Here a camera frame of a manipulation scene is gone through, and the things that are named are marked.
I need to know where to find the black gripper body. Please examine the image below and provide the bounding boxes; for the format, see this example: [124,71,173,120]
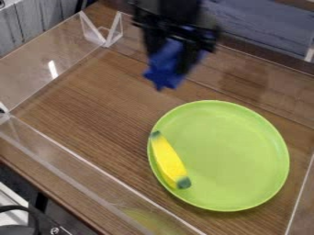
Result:
[129,0,220,52]

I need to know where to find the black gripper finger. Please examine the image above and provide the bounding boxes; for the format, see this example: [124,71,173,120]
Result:
[176,39,205,74]
[142,28,166,58]

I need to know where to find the blue cross-shaped block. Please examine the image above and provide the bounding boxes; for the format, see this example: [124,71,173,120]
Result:
[141,38,207,92]

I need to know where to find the green round plate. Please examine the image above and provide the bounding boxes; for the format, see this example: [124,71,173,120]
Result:
[146,100,291,212]

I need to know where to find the blue grey sofa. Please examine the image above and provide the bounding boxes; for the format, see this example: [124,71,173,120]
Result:
[204,0,314,57]

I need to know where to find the grey cabinet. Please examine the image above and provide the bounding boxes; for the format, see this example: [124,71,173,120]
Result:
[0,0,78,58]

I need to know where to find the yellow toy banana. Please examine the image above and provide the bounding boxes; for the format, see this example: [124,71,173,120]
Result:
[149,131,191,189]

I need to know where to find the clear acrylic corner bracket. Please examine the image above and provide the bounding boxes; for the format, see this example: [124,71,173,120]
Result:
[78,12,124,48]

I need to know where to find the clear acrylic enclosure wall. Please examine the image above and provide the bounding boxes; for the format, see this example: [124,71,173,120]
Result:
[0,6,314,235]

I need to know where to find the black cable loop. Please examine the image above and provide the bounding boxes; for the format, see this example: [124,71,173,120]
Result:
[0,205,41,235]

